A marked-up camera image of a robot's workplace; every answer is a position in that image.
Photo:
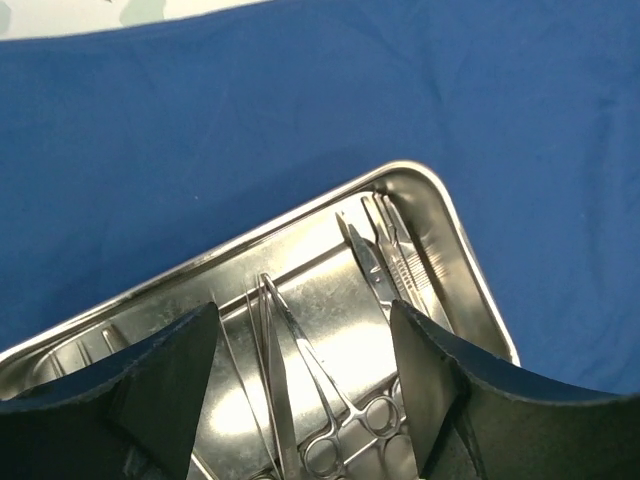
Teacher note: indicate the thin steel forceps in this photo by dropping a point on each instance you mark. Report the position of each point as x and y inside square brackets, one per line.
[240, 341]

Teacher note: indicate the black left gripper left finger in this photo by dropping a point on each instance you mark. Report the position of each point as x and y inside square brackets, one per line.
[131, 415]

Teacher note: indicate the stainless steel tray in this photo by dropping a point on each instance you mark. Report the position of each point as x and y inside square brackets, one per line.
[315, 270]

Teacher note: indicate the steel scissors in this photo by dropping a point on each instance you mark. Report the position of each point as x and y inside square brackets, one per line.
[374, 273]

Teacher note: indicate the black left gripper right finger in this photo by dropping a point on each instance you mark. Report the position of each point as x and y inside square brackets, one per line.
[473, 415]

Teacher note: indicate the wide steel tweezers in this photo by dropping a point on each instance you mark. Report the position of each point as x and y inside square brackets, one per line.
[277, 391]

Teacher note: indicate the steel hemostat clamp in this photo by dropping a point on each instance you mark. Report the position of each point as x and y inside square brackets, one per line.
[329, 437]

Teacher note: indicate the blue surgical cloth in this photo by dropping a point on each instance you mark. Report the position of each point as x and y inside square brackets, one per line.
[128, 152]

